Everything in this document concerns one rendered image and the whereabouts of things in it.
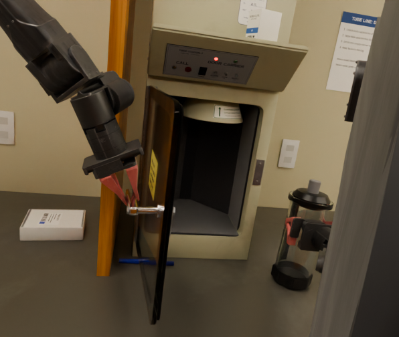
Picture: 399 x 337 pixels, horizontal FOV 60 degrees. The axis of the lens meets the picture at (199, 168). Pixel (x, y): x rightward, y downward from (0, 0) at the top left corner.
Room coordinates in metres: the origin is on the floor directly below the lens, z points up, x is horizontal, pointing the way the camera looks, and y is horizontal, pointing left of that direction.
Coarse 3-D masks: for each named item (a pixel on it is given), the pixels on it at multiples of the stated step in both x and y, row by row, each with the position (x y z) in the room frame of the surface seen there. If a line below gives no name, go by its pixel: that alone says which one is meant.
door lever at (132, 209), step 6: (126, 192) 0.59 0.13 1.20; (132, 192) 0.59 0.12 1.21; (126, 198) 0.58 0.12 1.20; (132, 198) 0.56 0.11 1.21; (132, 204) 0.53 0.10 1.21; (156, 204) 0.55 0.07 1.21; (132, 210) 0.52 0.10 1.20; (138, 210) 0.52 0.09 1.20; (144, 210) 0.53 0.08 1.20; (150, 210) 0.53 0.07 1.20; (156, 210) 0.53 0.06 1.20; (156, 216) 0.53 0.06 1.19
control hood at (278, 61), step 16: (160, 32) 0.70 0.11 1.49; (176, 32) 0.70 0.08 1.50; (192, 32) 0.70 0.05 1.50; (208, 32) 0.71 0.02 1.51; (160, 48) 0.73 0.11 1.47; (208, 48) 0.73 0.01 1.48; (224, 48) 0.73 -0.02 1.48; (240, 48) 0.74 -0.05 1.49; (256, 48) 0.74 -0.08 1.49; (272, 48) 0.74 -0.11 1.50; (288, 48) 0.74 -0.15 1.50; (304, 48) 0.75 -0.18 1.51; (160, 64) 0.76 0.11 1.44; (256, 64) 0.77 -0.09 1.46; (272, 64) 0.77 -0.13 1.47; (288, 64) 0.77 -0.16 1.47; (192, 80) 0.80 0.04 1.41; (208, 80) 0.80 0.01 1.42; (256, 80) 0.81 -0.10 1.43; (272, 80) 0.81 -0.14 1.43; (288, 80) 0.81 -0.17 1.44
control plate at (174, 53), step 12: (168, 48) 0.73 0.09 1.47; (180, 48) 0.73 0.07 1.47; (192, 48) 0.73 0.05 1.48; (168, 60) 0.75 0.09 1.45; (180, 60) 0.75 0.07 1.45; (192, 60) 0.75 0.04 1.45; (204, 60) 0.75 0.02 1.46; (228, 60) 0.76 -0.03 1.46; (240, 60) 0.76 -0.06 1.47; (252, 60) 0.76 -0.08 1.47; (168, 72) 0.77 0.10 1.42; (180, 72) 0.77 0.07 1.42; (192, 72) 0.78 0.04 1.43; (228, 72) 0.78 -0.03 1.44; (240, 72) 0.78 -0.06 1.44
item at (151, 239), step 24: (168, 96) 0.56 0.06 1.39; (168, 120) 0.53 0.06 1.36; (168, 144) 0.51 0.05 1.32; (144, 168) 0.74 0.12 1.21; (168, 168) 0.50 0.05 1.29; (144, 192) 0.71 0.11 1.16; (168, 192) 0.50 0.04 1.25; (144, 216) 0.68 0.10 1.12; (144, 240) 0.65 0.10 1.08; (144, 264) 0.62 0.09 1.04; (144, 288) 0.60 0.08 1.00
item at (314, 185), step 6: (312, 180) 0.81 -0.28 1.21; (312, 186) 0.80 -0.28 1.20; (318, 186) 0.79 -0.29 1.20; (294, 192) 0.81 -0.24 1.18; (300, 192) 0.79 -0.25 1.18; (306, 192) 0.79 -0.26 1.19; (312, 192) 0.79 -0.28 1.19; (318, 192) 0.80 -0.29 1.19; (300, 198) 0.78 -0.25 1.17; (306, 198) 0.77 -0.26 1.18; (312, 198) 0.77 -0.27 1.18; (318, 198) 0.77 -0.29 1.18; (324, 198) 0.77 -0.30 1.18
